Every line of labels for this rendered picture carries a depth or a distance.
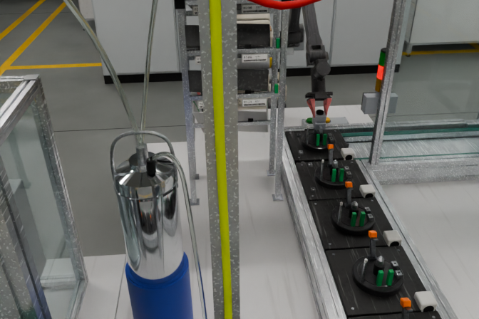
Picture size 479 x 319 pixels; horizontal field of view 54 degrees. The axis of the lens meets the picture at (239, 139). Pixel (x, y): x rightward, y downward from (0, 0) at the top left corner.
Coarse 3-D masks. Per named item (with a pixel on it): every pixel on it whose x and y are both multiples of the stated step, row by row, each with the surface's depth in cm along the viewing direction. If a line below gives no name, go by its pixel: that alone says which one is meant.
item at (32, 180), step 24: (0, 96) 113; (24, 120) 105; (24, 144) 105; (24, 168) 104; (48, 168) 119; (24, 192) 103; (48, 192) 119; (24, 216) 103; (48, 216) 118; (48, 240) 117; (48, 264) 116; (72, 264) 135; (48, 288) 115; (72, 288) 134
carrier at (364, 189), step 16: (352, 160) 185; (304, 176) 176; (320, 176) 170; (336, 176) 173; (352, 176) 172; (304, 192) 170; (320, 192) 167; (336, 192) 167; (352, 192) 167; (368, 192) 164
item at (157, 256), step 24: (144, 144) 99; (168, 144) 99; (120, 168) 101; (144, 168) 98; (168, 168) 102; (120, 192) 98; (144, 192) 97; (168, 192) 100; (120, 216) 104; (144, 216) 100; (168, 216) 103; (144, 240) 103; (168, 240) 105; (144, 264) 107; (168, 264) 109
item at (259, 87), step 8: (240, 72) 163; (248, 72) 163; (256, 72) 162; (264, 72) 162; (240, 80) 163; (248, 80) 163; (256, 80) 163; (264, 80) 162; (240, 88) 163; (248, 88) 163; (256, 88) 163; (264, 88) 163
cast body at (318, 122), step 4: (316, 112) 189; (320, 112) 189; (312, 116) 194; (316, 116) 188; (320, 116) 188; (324, 116) 188; (312, 120) 194; (316, 120) 189; (320, 120) 189; (324, 120) 189; (316, 124) 189; (320, 124) 189; (324, 124) 189; (316, 128) 190; (320, 128) 188; (324, 128) 191
